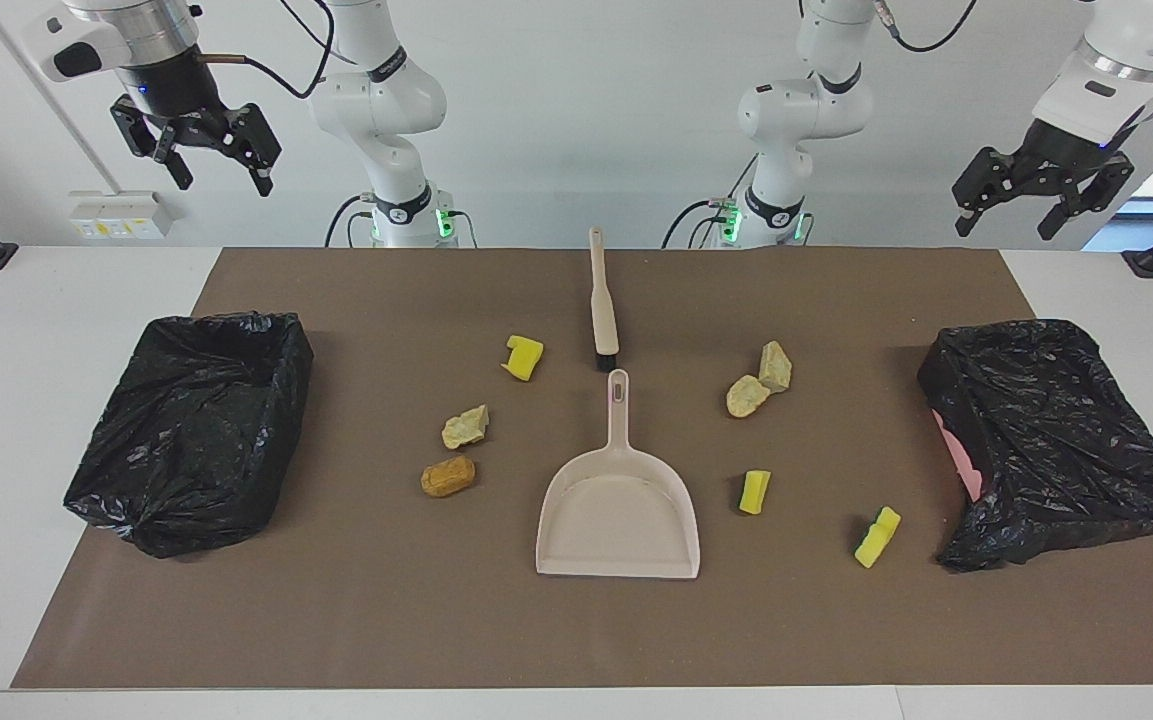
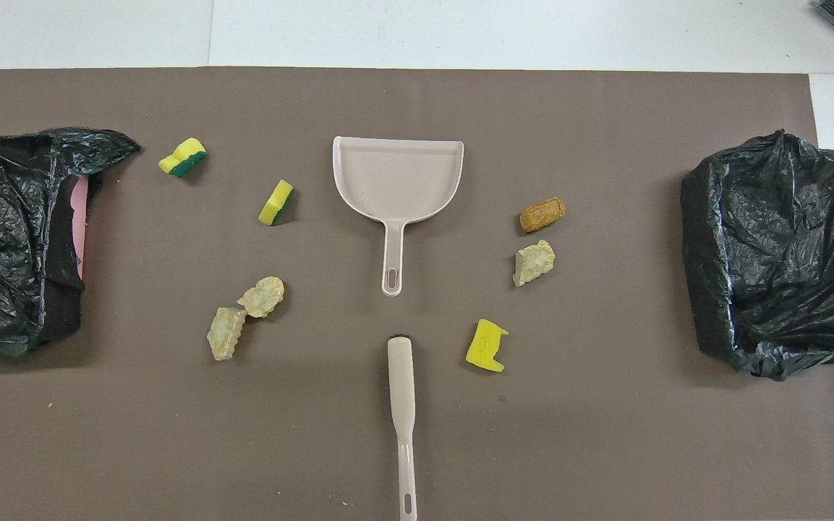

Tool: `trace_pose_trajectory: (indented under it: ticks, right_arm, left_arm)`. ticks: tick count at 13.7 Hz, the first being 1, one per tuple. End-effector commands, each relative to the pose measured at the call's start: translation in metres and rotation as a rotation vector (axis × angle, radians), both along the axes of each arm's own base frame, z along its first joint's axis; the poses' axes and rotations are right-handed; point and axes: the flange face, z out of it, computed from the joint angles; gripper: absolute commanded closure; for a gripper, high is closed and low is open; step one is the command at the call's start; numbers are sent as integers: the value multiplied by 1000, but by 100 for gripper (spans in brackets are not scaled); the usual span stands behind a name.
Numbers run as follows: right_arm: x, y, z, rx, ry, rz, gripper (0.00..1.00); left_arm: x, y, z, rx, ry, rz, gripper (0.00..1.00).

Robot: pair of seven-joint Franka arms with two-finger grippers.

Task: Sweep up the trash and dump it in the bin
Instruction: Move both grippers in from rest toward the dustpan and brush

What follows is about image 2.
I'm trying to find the wavy yellow green sponge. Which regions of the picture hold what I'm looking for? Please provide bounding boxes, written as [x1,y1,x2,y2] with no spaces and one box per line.
[158,137,208,179]

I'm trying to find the long pale sponge scrap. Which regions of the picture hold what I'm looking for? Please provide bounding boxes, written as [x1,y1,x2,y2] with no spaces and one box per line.
[206,307,249,362]

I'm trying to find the round pale sponge scrap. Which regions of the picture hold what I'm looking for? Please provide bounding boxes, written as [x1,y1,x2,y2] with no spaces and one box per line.
[237,276,286,319]

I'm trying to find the yellow green sponge block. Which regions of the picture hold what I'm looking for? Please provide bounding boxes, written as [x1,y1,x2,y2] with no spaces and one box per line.
[258,179,296,227]

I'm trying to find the brown sponge chunk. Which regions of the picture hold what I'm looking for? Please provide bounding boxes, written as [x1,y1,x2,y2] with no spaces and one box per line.
[519,197,568,234]

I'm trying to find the jagged pale sponge scrap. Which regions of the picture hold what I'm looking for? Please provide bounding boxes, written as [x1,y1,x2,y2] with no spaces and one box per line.
[512,240,557,288]

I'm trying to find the yellow sponge piece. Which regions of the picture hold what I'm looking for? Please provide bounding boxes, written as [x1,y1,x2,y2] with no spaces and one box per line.
[465,318,510,373]

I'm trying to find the beige plastic dustpan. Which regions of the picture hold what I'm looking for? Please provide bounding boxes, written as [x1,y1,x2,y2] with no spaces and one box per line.
[332,135,465,297]

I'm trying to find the beige hand brush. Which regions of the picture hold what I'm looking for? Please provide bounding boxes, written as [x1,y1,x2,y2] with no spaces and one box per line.
[386,334,418,521]

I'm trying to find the black bag bin pink inside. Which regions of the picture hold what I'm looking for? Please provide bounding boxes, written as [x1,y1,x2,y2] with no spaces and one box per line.
[0,128,142,357]

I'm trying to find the brown table mat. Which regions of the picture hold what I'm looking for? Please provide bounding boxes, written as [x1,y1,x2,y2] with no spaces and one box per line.
[0,67,834,521]

